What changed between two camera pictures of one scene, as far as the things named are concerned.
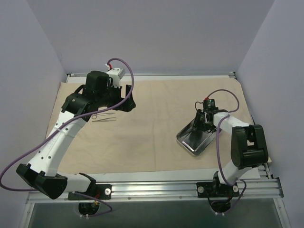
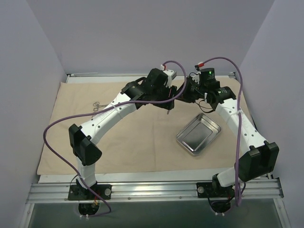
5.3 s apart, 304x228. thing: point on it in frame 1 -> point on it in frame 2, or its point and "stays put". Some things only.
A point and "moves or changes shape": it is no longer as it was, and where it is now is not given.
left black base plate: [103, 191] stays put
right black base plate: [214, 189] stays put
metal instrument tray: [195, 140] stays put
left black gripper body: [125, 99] -> [165, 95]
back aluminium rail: [77, 74] stays put
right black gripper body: [202, 118] -> [188, 91]
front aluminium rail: [137, 191] stays put
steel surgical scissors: [95, 115] moves or changes shape
